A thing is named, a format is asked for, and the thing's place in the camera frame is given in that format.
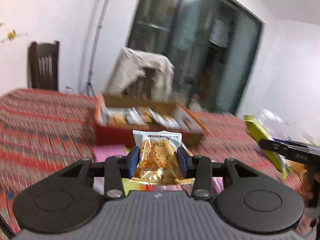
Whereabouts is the glass sliding door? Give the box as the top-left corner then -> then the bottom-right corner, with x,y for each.
127,0 -> 263,115

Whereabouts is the dark wooden chair left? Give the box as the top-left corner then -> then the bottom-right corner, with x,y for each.
28,41 -> 60,91

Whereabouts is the patterned red tablecloth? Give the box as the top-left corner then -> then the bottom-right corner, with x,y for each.
0,87 -> 311,235

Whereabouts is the cardboard snack box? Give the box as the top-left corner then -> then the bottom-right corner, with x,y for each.
94,93 -> 206,147

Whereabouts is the clear plastic bag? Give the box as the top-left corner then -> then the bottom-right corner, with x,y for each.
257,108 -> 292,140

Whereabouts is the green snack packet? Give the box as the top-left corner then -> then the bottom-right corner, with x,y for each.
243,115 -> 290,180

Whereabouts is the beige jacket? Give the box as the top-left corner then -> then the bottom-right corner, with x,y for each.
105,47 -> 174,102

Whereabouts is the black light stand tripod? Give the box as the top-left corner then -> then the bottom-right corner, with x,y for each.
78,0 -> 110,95

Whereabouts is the person right hand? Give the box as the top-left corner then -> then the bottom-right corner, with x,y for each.
300,173 -> 313,200

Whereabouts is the wooden chair with cushion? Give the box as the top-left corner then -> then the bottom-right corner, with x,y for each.
122,68 -> 156,100

